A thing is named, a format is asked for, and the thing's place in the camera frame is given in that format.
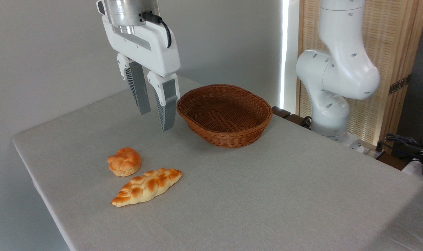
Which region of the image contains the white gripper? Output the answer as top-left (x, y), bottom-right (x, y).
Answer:
top-left (102, 15), bottom-right (181, 132)

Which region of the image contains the round knotted bread roll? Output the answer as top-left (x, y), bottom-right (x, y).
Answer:
top-left (107, 147), bottom-right (142, 177)

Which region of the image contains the brown wicker basket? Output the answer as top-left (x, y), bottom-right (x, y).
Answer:
top-left (176, 84), bottom-right (273, 149)

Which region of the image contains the long braided bread loaf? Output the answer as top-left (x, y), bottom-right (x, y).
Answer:
top-left (110, 168), bottom-right (183, 208)

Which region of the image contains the dark wooden side table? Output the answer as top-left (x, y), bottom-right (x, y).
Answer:
top-left (271, 106), bottom-right (313, 130)

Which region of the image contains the light grey tablecloth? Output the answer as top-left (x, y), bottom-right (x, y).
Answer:
top-left (12, 73), bottom-right (423, 251)

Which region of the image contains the dark metal screen hinge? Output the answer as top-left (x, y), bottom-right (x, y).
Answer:
top-left (388, 74), bottom-right (412, 95)

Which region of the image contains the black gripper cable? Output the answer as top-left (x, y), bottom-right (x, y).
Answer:
top-left (142, 12), bottom-right (172, 49)

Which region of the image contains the black cable bundle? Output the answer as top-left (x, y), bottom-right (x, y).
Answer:
top-left (376, 132), bottom-right (423, 165)

